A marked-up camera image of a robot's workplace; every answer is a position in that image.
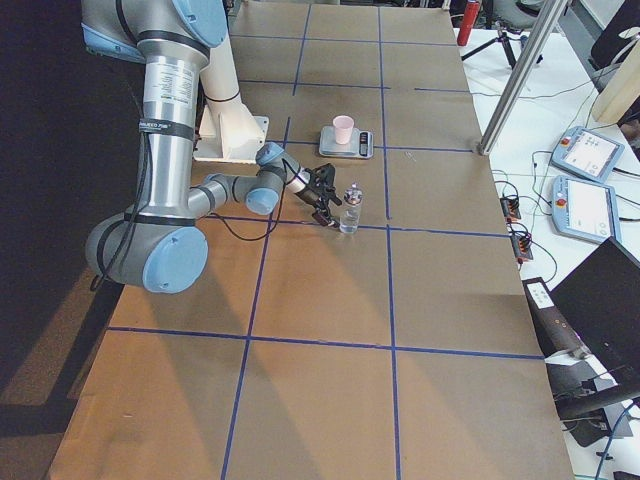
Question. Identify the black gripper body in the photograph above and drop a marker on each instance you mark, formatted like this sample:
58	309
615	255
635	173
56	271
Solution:
310	193

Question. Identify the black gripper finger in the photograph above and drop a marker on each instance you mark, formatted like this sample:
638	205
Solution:
328	194
324	218

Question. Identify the glass sauce dispenser bottle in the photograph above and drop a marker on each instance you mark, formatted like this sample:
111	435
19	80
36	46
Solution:
352	204

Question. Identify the pink plastic cup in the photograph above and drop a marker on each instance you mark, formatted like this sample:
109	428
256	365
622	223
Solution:
343	126

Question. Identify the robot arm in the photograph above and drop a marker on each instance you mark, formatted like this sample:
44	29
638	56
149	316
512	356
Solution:
189	69

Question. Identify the digital kitchen scale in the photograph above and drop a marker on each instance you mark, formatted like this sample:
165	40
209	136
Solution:
360	145

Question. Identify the brown paper table cover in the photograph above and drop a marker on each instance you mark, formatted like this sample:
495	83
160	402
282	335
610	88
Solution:
403	351

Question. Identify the upper orange connector box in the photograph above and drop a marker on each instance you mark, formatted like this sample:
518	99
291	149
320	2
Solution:
510	207

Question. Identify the orange connector box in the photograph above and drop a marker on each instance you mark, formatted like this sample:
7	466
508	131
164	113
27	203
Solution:
521	244
510	207

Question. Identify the lower orange connector box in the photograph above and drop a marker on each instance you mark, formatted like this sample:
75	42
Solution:
521	244

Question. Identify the red cylinder tube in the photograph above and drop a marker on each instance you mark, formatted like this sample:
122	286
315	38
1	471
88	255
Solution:
468	20

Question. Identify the far blue teach pendant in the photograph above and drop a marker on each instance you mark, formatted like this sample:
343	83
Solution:
586	154

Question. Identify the blue teach pendant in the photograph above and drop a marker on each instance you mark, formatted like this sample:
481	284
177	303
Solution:
586	154
584	210

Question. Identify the near blue teach pendant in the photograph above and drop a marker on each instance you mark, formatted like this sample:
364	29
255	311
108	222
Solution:
584	210

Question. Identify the black device with label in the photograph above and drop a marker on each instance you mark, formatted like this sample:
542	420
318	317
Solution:
553	330

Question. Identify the black monitor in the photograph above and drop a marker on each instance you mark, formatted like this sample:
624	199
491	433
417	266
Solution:
600	300

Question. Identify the black office chair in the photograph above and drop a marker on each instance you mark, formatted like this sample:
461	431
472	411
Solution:
609	42

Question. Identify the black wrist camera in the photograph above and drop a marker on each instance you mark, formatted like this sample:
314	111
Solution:
324	175

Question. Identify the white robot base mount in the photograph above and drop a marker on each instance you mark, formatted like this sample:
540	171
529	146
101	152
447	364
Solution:
230	141

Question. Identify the aluminium frame post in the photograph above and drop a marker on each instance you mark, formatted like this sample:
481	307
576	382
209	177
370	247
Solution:
547	19

